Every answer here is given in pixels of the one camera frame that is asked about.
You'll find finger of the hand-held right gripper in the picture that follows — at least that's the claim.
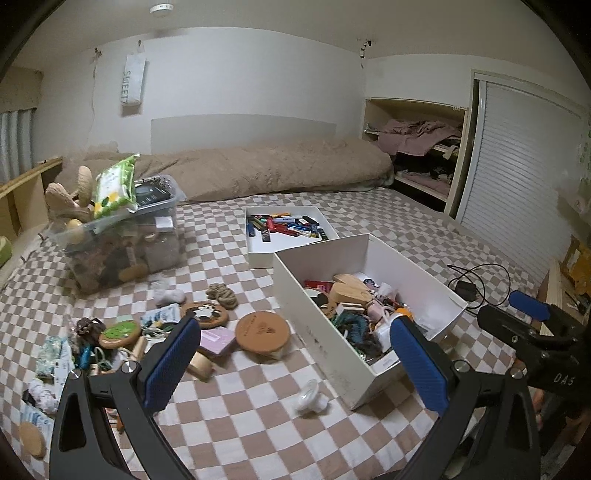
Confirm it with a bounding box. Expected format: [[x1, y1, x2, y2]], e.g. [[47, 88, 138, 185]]
[[509, 291, 576, 334], [477, 305, 574, 352]]

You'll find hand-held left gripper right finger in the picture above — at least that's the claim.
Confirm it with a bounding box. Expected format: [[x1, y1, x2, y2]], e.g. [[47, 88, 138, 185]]
[[389, 316, 541, 480]]

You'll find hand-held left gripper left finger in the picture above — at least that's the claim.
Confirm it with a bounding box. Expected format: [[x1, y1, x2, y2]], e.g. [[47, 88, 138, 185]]
[[48, 315, 202, 480]]

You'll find white shoe box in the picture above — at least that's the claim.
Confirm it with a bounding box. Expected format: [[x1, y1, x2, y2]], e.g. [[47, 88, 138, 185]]
[[273, 233, 469, 411]]

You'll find wooden side table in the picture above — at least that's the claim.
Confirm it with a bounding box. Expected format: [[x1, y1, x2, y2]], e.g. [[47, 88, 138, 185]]
[[538, 263, 591, 337]]

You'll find blue and white sachet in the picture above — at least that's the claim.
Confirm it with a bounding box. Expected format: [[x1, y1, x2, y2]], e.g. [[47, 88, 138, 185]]
[[141, 305, 181, 328]]

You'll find purple flat box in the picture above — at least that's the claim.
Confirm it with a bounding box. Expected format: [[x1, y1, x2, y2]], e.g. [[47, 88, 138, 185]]
[[199, 328, 236, 357]]

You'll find green leaf cork coaster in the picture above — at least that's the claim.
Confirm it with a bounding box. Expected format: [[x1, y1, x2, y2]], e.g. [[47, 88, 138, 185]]
[[98, 319, 141, 350]]

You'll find panda cork coaster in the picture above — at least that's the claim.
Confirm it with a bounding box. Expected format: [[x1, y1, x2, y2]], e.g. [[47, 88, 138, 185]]
[[181, 300, 230, 329]]

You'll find teal knitted cloth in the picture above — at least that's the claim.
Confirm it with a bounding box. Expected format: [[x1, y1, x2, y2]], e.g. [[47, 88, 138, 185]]
[[335, 314, 382, 356]]

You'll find white cotton wad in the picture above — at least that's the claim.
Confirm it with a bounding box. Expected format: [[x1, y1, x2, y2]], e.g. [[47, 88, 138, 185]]
[[154, 285, 185, 308]]

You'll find dark brown hair clip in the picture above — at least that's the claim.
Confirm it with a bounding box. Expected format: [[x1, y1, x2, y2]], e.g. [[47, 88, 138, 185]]
[[76, 318, 106, 342]]

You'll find tan rounded wooden box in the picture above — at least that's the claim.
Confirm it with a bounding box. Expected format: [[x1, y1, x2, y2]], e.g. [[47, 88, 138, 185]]
[[330, 282, 372, 311]]

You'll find white jar with cork lid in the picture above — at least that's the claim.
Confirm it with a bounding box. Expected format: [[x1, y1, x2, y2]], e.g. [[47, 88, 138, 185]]
[[235, 311, 293, 361]]

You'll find checked bed sheet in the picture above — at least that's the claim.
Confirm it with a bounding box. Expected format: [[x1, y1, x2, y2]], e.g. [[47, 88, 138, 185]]
[[0, 187, 555, 480]]

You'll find white card with red dot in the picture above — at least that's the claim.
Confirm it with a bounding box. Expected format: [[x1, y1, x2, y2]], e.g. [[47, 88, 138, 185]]
[[53, 360, 77, 384]]

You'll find wooden block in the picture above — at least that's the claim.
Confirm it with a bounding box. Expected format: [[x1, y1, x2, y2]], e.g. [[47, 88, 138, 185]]
[[333, 273, 370, 289]]

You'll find clear plastic storage bin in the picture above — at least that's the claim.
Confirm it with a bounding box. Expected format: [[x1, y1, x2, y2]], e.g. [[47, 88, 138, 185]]
[[48, 174, 188, 294]]

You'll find floral fabric pouch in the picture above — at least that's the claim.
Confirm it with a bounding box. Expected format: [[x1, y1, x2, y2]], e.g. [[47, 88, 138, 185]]
[[37, 337, 63, 377]]

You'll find white louvred door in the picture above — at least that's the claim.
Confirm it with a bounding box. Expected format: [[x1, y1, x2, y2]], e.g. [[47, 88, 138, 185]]
[[455, 69, 591, 282]]

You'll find white braided cloth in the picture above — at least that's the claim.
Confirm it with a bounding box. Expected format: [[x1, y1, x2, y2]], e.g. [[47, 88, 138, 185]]
[[28, 378, 63, 411]]

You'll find white shallow box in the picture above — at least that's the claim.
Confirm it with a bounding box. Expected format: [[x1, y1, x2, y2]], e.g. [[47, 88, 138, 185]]
[[245, 205, 340, 269]]

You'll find plain round cork coaster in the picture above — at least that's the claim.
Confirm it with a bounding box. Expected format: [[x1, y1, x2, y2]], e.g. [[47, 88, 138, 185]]
[[18, 422, 47, 457]]

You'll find black box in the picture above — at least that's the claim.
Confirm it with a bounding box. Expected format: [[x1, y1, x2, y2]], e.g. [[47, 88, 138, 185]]
[[134, 181, 174, 208]]

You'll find pile of colourful batteries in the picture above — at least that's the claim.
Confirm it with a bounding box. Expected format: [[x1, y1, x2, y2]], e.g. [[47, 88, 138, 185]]
[[248, 212, 329, 241]]

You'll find green wet wipes pack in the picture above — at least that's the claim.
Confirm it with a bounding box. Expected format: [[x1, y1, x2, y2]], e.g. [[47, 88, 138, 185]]
[[92, 154, 140, 219]]

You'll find pile of pink clothes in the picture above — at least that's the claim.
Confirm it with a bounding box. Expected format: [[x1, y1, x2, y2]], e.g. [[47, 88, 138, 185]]
[[373, 119, 462, 155]]

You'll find brown rolled duvet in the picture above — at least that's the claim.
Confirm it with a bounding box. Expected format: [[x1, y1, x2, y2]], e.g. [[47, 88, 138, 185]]
[[60, 136, 395, 203]]

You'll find wooden bedside shelf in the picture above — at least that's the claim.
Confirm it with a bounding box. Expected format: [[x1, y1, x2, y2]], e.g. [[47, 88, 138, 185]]
[[0, 157, 63, 287]]

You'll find grey curtain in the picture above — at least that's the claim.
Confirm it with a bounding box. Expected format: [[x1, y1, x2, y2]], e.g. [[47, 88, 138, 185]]
[[0, 110, 38, 185]]

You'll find white hanging paper bag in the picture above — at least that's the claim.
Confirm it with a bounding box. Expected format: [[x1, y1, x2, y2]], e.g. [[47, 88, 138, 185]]
[[121, 41, 147, 106]]

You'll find black charger cable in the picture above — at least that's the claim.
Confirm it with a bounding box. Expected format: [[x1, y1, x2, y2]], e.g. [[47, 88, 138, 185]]
[[448, 264, 512, 308]]

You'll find brown rope knot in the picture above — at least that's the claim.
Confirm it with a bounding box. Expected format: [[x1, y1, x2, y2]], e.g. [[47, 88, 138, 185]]
[[206, 282, 238, 309]]

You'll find wall closet shelf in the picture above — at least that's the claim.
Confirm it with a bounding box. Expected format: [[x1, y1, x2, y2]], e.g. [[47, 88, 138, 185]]
[[362, 97, 472, 215]]

